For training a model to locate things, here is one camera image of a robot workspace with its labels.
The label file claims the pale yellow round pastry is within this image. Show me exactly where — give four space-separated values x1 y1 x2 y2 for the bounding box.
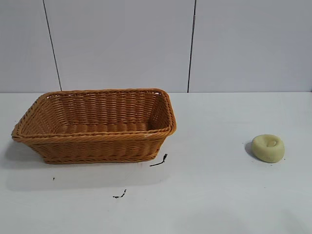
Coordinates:
251 134 280 163

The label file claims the brown woven wicker basket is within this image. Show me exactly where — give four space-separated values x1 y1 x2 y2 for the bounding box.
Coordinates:
11 88 178 164

